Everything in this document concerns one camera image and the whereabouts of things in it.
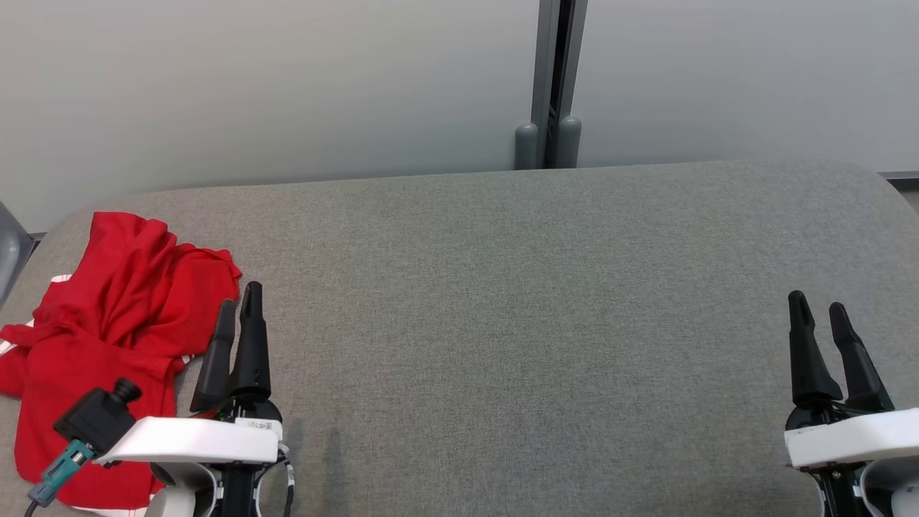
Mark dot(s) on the red shorts with white trim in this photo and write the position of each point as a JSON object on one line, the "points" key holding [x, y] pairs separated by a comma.
{"points": [[86, 402]]}

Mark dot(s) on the dark grey baseboard strip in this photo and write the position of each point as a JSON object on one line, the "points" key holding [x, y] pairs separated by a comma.
{"points": [[901, 175]]}

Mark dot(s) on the grey metal side frame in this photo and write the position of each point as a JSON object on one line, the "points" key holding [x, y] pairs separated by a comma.
{"points": [[8, 251]]}

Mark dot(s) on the grey vertical partition post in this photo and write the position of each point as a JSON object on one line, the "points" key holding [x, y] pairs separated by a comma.
{"points": [[556, 64]]}

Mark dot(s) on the red white basketball jersey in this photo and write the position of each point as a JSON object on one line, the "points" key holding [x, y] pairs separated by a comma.
{"points": [[136, 280]]}

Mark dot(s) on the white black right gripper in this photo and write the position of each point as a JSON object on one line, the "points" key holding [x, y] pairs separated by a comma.
{"points": [[854, 441]]}

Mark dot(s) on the grey rounded post cap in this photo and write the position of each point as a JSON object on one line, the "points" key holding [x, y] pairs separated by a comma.
{"points": [[526, 147], [570, 143]]}

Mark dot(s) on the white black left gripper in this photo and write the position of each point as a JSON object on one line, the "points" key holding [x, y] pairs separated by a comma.
{"points": [[187, 439]]}

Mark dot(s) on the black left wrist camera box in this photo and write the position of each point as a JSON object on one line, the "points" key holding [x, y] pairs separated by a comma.
{"points": [[97, 420]]}

